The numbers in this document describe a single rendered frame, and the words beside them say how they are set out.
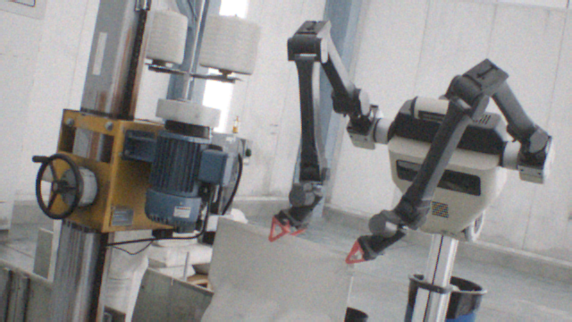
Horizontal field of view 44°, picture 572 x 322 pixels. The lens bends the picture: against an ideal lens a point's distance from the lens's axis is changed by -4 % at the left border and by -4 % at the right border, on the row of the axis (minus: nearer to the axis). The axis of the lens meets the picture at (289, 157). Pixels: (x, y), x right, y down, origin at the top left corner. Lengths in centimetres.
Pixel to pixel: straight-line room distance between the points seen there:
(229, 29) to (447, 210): 96
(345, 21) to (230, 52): 900
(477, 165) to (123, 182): 108
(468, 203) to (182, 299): 115
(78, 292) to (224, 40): 82
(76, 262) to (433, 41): 898
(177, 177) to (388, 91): 897
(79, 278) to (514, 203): 848
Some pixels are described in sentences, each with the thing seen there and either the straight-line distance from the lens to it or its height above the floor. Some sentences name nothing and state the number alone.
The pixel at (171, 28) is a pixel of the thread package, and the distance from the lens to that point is 225.
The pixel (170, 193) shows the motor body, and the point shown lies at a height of 117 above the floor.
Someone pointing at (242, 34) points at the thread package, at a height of 164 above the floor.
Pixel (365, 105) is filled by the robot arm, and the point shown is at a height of 151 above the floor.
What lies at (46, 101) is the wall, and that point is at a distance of 712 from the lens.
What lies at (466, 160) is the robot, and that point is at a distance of 235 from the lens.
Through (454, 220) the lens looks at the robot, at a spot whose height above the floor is 119.
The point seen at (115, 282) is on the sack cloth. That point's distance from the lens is 256.
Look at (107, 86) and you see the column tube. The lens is 206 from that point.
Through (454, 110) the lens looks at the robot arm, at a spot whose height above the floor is 152.
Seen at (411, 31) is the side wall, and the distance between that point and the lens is 1084.
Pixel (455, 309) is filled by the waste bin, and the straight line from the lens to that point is 425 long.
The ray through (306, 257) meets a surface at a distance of 216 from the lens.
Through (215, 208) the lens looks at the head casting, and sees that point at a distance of 246.
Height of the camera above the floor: 143
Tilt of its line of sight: 3 degrees down
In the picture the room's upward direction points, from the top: 11 degrees clockwise
